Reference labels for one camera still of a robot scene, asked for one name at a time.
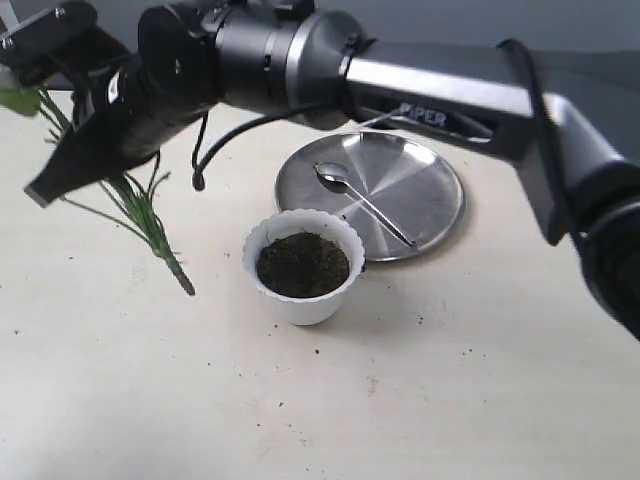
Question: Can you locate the red artificial anthurium flower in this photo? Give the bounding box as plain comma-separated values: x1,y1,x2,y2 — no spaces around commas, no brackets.
1,87,196,296

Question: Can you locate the round stainless steel plate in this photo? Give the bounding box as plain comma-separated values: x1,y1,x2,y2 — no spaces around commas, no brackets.
275,130,466,262

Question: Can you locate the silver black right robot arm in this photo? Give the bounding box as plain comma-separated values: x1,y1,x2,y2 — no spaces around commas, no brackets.
1,1,639,334

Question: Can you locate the long-handled steel spoon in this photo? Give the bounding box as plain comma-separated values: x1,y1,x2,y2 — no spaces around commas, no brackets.
314,162,417,248

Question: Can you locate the white scalloped plastic pot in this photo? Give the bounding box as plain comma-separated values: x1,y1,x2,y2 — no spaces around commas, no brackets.
241,209,365,326

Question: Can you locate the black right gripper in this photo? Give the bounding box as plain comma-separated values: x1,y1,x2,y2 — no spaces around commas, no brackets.
23,54,206,209

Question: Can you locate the dark soil in pot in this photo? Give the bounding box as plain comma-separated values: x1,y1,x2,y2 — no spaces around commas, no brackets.
256,231,351,299

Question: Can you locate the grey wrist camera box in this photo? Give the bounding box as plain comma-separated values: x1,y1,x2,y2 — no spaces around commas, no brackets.
1,1,97,87

